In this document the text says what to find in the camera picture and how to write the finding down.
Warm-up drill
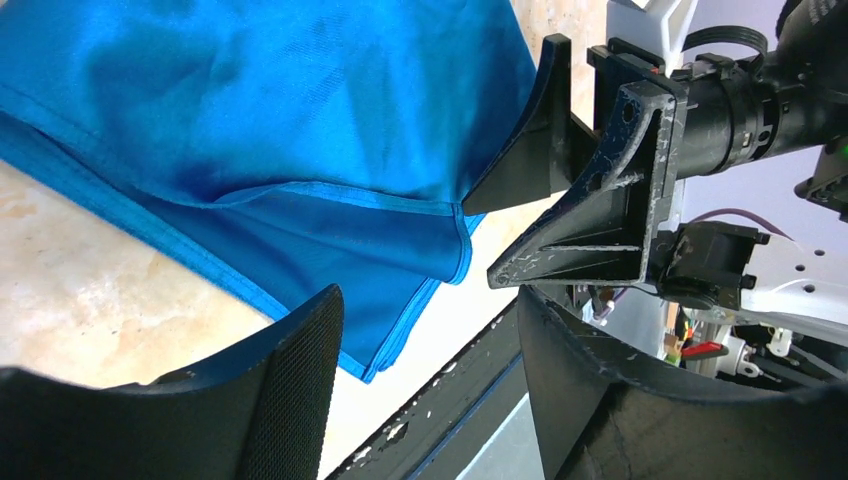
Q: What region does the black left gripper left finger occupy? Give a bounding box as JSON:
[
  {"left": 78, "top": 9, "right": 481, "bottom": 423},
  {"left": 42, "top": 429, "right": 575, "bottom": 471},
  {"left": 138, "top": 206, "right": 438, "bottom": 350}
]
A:
[{"left": 1, "top": 285, "right": 344, "bottom": 479}]

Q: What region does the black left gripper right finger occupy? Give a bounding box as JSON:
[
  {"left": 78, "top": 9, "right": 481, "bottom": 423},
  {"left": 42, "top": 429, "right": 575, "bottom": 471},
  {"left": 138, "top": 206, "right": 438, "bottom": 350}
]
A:
[{"left": 517, "top": 286, "right": 847, "bottom": 479}]

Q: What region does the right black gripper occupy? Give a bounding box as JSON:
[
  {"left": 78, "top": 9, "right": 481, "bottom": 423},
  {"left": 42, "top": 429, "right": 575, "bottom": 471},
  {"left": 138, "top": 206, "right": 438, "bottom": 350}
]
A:
[{"left": 462, "top": 1, "right": 847, "bottom": 289}]

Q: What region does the blue satin napkin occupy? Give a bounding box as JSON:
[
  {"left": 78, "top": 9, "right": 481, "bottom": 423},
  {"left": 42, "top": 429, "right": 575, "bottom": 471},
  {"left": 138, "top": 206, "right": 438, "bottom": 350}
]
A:
[{"left": 1, "top": 1, "right": 536, "bottom": 382}]

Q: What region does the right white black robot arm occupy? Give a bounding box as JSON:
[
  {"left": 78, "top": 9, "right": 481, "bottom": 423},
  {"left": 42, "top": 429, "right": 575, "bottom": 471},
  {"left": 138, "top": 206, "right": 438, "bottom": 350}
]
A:
[{"left": 463, "top": 1, "right": 847, "bottom": 387}]

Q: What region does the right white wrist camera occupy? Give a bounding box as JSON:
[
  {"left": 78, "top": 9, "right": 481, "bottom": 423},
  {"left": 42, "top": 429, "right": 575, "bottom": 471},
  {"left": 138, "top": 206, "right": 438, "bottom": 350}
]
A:
[{"left": 606, "top": 0, "right": 698, "bottom": 77}]

